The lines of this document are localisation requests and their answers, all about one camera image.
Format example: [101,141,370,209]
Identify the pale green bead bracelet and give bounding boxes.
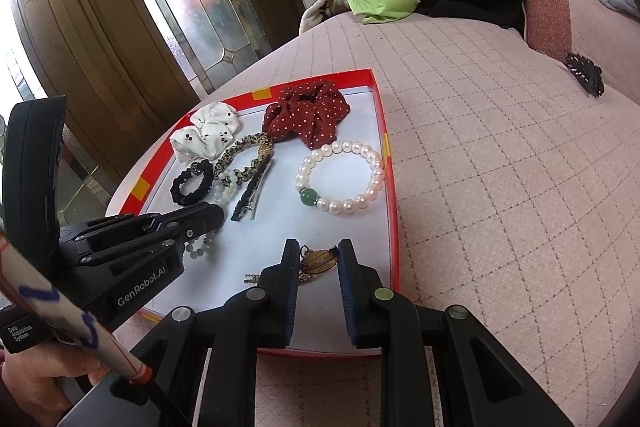
[183,168,241,260]

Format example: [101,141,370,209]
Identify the brown metal hair clip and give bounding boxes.
[243,241,338,285]

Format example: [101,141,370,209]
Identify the white patterned scrunchie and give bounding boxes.
[169,102,241,164]

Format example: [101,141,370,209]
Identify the white pearl bracelet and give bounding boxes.
[293,138,388,217]

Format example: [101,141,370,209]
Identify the red polka dot scrunchie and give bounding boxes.
[262,79,350,150]

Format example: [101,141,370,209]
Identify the person's left hand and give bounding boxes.
[1,341,110,427]

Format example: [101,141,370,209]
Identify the dark alligator hair clip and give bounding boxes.
[231,156,272,222]

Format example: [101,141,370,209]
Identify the red shallow tray box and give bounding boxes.
[107,69,399,358]

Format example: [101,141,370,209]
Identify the pink quilted bedspread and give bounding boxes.
[104,11,640,427]

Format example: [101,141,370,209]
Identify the brown wooden door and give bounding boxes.
[9,0,303,181]

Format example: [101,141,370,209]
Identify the black claw hair clip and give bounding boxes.
[564,52,604,98]

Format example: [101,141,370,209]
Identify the pink bolster pillow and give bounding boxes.
[524,0,639,103]

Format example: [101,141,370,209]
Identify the black hair tie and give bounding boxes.
[169,158,216,208]

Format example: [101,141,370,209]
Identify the black strap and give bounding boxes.
[2,95,68,258]

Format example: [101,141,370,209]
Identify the leopard print hair tie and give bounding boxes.
[211,132,276,188]

